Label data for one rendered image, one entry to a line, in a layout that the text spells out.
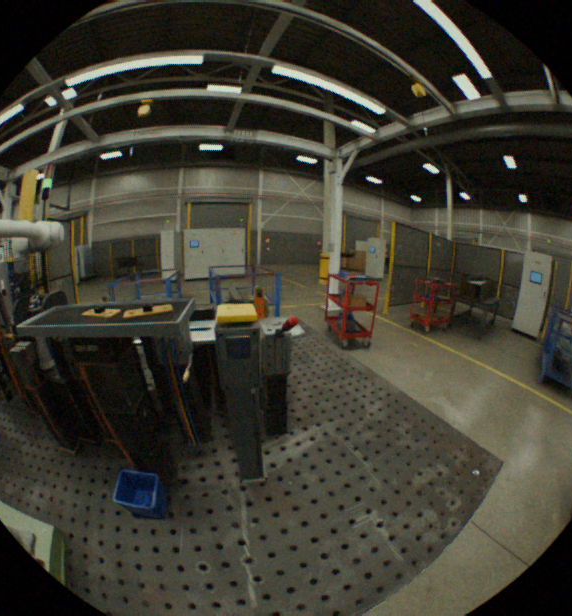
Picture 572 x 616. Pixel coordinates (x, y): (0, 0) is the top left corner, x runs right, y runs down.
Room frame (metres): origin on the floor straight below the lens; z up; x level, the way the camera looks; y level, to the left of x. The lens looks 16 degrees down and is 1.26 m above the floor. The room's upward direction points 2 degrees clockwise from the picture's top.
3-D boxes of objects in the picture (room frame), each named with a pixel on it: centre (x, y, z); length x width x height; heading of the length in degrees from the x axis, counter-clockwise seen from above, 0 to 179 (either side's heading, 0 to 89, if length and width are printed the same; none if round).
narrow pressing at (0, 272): (0.34, 1.35, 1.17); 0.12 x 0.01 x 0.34; 15
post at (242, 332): (0.32, 0.08, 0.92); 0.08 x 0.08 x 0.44; 15
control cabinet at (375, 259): (10.11, -4.32, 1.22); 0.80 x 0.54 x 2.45; 24
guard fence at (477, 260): (3.92, -5.95, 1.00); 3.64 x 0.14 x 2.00; 23
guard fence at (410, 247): (4.84, -3.69, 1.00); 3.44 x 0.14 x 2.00; 113
